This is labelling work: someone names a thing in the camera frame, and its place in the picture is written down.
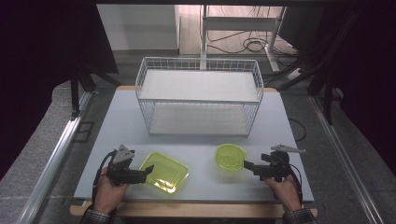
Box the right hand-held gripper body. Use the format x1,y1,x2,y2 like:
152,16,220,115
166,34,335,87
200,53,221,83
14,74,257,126
261,143,307,183

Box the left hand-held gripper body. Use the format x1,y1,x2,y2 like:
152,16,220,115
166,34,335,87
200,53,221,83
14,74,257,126
106,144,148,186

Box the yellow-green square plate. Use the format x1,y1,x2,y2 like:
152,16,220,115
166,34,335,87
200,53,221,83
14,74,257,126
138,151,191,195

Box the round green lidded container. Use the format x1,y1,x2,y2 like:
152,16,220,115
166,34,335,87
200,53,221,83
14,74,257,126
215,143,248,173

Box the white wire shelf rack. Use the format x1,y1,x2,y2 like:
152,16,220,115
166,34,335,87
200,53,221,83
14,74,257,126
134,56,265,137

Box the person's left hand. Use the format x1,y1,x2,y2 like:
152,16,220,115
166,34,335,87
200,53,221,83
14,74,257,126
92,167,131,216

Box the person's right hand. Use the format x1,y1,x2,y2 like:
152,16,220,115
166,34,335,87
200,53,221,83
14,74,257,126
263,174,303,213

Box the black metal stand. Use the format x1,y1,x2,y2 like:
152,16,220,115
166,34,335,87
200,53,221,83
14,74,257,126
276,8,363,126
68,58,123,121

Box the white power strip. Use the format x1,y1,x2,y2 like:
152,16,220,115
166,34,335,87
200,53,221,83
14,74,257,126
286,67,304,81

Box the dark curtain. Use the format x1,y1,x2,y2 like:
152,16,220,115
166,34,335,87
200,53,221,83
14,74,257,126
0,0,120,182
311,0,396,176

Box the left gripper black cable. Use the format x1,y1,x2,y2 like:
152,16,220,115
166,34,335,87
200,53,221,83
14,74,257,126
91,150,118,203

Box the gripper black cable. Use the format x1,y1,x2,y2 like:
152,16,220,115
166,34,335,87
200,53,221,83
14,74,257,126
91,150,118,203
289,163,304,206

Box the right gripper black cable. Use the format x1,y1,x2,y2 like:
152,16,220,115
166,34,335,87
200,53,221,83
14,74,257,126
289,163,304,206

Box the black looped floor cable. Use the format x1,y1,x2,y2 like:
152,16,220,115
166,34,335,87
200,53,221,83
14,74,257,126
288,118,308,143

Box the aluminium rail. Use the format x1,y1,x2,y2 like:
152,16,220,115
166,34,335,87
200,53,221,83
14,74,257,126
16,91,93,224
308,94,386,224

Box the black floor cables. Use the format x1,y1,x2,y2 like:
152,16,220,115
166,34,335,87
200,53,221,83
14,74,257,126
205,29,298,64

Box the white metal desk frame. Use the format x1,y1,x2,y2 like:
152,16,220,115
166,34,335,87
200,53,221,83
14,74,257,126
200,4,288,75

